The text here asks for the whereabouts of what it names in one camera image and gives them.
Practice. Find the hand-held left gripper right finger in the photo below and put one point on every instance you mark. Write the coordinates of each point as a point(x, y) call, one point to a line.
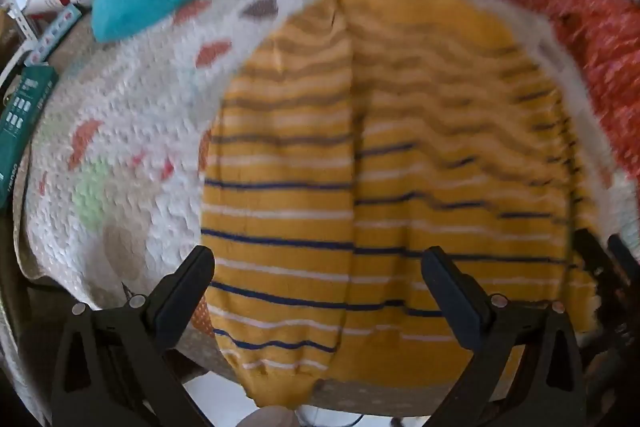
point(457, 302)

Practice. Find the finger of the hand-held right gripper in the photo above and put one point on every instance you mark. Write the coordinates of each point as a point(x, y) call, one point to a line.
point(624, 252)
point(592, 259)

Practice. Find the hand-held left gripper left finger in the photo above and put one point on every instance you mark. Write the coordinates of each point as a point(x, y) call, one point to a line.
point(186, 291)

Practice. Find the yellow striped knit sweater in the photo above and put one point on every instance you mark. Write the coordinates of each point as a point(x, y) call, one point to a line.
point(300, 207)

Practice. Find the white quilted patterned mat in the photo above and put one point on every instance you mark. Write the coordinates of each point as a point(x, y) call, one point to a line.
point(140, 107)

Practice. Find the green cardboard box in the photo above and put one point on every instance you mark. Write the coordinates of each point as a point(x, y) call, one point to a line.
point(22, 117)

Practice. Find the long patterned cardboard box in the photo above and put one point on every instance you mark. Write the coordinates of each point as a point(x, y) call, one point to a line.
point(55, 32)

